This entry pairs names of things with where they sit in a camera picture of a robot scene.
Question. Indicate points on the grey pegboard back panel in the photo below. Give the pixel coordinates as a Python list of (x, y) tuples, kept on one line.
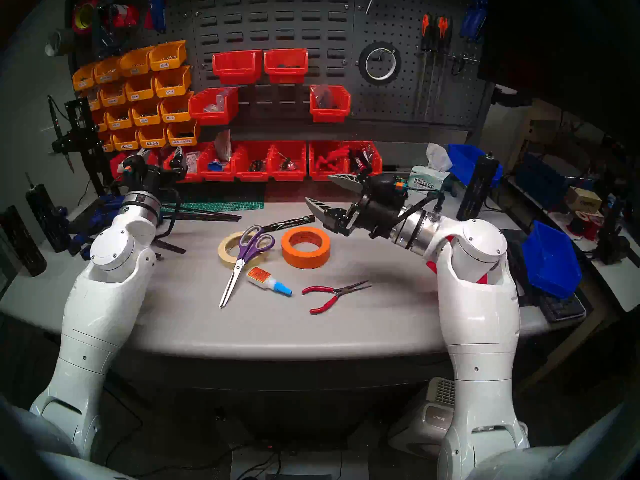
[(272, 29)]

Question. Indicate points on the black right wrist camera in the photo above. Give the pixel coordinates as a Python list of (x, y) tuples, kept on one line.
[(385, 186)]

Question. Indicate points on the red yellow tape roll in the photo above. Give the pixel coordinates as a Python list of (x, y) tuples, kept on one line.
[(80, 9)]

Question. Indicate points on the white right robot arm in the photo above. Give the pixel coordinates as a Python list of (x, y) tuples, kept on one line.
[(480, 309)]

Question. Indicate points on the dark blue storage bin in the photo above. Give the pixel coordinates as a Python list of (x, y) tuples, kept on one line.
[(537, 184)]

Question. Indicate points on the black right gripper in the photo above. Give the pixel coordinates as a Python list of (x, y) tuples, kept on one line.
[(380, 219)]

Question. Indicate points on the black bar clamp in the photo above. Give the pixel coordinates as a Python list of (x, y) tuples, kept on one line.
[(107, 39)]

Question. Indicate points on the black computer monitor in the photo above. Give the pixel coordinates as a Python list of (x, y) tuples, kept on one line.
[(550, 34)]

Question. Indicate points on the yellow plastic parts bin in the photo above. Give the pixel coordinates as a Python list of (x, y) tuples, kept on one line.
[(107, 70), (112, 94), (84, 79), (176, 108), (140, 88), (146, 113), (119, 118), (135, 61), (101, 120), (183, 133), (172, 81), (93, 100), (152, 136), (167, 54), (107, 143), (125, 140)]

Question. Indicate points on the Kimtech tissue box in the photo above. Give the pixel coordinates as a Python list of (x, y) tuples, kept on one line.
[(425, 179)]

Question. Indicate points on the black desktop device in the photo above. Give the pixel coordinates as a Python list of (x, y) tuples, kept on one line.
[(612, 246)]

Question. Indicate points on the white Coway air purifier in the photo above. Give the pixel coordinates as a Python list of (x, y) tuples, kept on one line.
[(430, 419)]

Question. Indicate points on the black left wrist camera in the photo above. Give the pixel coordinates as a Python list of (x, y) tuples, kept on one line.
[(134, 165)]

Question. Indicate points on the small cardboard box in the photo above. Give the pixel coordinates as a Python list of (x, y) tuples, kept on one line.
[(584, 201)]

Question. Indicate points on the green cutting mat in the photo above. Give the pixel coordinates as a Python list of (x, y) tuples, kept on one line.
[(225, 201)]

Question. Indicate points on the pile of blue clamps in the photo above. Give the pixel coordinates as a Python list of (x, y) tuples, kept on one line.
[(107, 204)]

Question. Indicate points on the black metal fixture stand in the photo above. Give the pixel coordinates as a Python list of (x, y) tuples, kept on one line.
[(82, 139)]

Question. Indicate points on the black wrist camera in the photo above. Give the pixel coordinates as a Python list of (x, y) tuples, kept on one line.
[(385, 186), (134, 165)]

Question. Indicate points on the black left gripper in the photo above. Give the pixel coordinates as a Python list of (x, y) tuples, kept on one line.
[(155, 175)]

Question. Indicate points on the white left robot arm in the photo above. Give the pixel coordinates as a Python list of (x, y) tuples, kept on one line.
[(105, 304)]

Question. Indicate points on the grey duct tape roll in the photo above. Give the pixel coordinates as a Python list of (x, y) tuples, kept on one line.
[(62, 41)]

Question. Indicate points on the black marker pen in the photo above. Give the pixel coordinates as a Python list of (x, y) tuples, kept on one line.
[(290, 223)]

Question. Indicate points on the black cylindrical tool holder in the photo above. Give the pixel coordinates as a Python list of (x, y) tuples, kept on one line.
[(475, 194), (47, 219)]

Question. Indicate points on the small blue plastic part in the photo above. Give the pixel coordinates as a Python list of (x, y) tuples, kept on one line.
[(215, 166)]

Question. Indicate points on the metal double peg hook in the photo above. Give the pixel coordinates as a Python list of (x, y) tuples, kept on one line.
[(385, 52)]

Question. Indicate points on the red plastic storage bin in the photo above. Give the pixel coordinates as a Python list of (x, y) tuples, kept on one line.
[(286, 73), (235, 66), (327, 115), (431, 267), (215, 175), (376, 159), (116, 166), (252, 176), (212, 113), (191, 178), (287, 176), (317, 175)]

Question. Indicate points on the black tape roll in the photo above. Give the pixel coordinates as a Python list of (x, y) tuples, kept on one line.
[(362, 64)]

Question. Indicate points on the white side table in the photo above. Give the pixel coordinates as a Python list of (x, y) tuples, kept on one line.
[(622, 284)]

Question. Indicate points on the beige masking tape roll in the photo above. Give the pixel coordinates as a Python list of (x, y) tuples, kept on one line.
[(225, 254)]

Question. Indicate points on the orange tape roll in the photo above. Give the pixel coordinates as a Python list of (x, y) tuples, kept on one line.
[(295, 256)]

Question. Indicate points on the black tripod rods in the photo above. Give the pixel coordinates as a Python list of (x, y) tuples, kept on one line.
[(210, 214)]

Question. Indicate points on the glue bottle with blue cap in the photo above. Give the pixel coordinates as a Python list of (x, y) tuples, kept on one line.
[(260, 276)]

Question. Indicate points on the clear plastic parts bag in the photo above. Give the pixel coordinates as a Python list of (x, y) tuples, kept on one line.
[(322, 94), (220, 104)]

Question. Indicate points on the black computer keyboard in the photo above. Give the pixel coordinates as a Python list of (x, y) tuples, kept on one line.
[(562, 306)]

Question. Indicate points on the blue plastic storage bin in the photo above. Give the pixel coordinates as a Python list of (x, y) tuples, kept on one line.
[(550, 264), (462, 159)]

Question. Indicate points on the red white tape roll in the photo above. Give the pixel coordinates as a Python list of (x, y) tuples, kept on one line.
[(127, 16)]

